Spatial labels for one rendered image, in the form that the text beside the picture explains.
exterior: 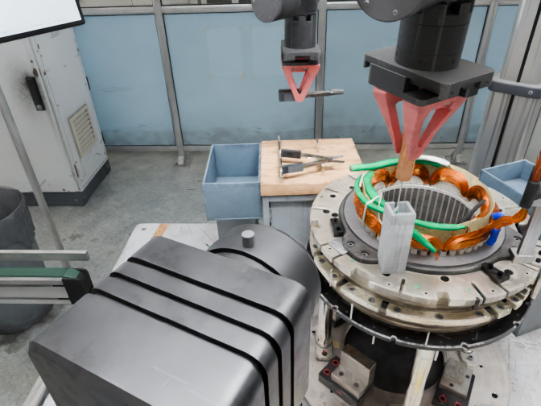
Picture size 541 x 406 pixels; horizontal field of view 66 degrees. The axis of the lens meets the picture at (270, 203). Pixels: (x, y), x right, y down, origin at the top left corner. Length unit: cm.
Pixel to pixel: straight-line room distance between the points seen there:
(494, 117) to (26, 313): 191
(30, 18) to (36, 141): 152
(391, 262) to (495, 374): 39
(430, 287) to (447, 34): 29
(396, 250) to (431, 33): 25
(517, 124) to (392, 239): 59
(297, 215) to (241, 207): 11
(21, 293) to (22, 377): 84
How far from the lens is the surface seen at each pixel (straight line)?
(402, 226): 50
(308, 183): 77
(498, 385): 86
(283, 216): 82
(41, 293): 122
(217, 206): 81
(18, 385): 203
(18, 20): 132
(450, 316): 57
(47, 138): 276
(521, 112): 103
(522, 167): 96
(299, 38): 78
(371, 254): 56
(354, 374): 76
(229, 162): 94
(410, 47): 40
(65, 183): 287
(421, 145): 46
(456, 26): 40
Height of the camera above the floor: 146
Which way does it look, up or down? 33 degrees down
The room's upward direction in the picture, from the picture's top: 2 degrees counter-clockwise
